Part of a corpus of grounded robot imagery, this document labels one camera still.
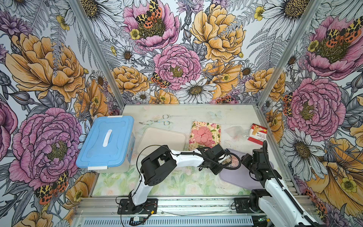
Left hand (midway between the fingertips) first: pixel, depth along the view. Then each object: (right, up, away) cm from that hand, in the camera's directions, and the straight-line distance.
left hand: (217, 170), depth 85 cm
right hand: (+17, +5, +1) cm, 17 cm away
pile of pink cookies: (-6, +19, +16) cm, 25 cm away
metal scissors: (-47, +28, +25) cm, 60 cm away
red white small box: (+32, +20, +14) cm, 40 cm away
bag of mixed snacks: (+5, +11, -15) cm, 19 cm away
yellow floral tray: (+4, +22, +20) cm, 30 cm away
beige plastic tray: (-26, +17, +18) cm, 36 cm away
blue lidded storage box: (-60, +16, -7) cm, 63 cm away
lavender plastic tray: (+16, -5, +2) cm, 17 cm away
